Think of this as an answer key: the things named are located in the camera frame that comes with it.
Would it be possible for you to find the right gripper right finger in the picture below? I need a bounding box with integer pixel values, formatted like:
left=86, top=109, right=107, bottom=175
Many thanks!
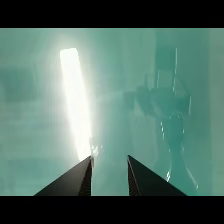
left=126, top=154, right=188, bottom=197

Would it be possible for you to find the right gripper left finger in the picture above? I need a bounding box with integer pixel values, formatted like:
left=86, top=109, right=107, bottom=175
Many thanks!
left=34, top=155, right=95, bottom=197

